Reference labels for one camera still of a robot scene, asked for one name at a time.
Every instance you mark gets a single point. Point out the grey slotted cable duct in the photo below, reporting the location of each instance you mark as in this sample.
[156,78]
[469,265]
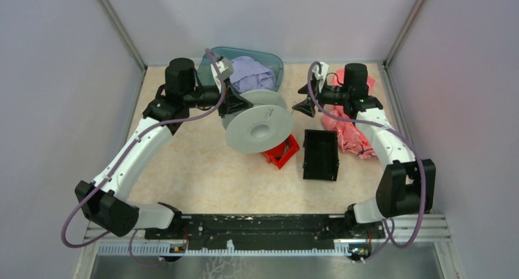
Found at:
[167,250]

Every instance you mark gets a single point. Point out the black plastic bin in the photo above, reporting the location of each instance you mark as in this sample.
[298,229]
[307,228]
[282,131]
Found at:
[321,161]

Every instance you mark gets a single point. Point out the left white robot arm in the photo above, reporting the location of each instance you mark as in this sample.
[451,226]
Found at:
[103,201]

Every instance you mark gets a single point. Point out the red plastic bin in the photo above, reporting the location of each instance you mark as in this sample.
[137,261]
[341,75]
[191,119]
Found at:
[281,154]

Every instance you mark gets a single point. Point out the purple cloth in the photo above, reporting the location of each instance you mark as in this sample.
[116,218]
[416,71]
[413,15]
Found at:
[250,75]

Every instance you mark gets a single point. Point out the pink patterned cloth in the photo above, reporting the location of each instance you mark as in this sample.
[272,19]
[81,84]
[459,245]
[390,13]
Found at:
[349,138]

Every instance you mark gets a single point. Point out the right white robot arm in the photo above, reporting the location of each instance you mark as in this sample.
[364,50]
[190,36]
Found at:
[407,184]

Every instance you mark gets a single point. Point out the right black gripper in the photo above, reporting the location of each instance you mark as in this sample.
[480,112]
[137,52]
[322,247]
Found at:
[306,106]

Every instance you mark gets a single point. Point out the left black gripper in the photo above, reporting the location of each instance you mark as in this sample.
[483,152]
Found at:
[232,101]

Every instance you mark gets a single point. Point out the grey plastic cable spool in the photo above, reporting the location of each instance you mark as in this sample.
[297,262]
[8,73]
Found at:
[262,127]

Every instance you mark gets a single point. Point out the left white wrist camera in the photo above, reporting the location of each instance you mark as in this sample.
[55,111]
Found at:
[221,70]

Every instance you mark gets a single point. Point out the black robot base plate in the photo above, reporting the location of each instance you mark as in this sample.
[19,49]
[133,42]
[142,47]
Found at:
[284,232]

